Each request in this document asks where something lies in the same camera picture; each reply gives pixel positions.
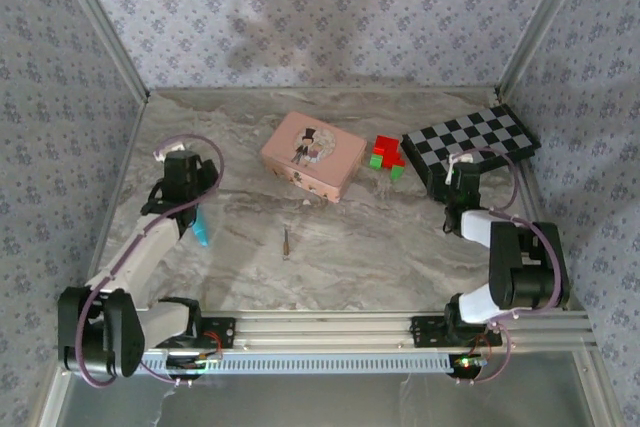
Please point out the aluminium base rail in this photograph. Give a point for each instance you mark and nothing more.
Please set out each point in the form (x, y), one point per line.
(320, 329)

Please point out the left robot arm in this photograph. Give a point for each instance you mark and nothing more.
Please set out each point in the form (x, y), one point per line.
(135, 252)

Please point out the light blue tube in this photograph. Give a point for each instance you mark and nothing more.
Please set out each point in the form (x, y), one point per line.
(203, 232)

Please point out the black and grey chessboard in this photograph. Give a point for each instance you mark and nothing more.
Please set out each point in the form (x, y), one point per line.
(480, 134)

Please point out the pink tin box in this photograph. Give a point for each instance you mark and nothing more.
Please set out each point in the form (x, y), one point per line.
(315, 152)

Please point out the green wooden cube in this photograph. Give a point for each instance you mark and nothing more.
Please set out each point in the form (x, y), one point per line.
(397, 173)
(376, 162)

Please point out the aluminium frame post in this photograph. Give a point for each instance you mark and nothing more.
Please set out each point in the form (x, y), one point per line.
(102, 24)
(542, 22)

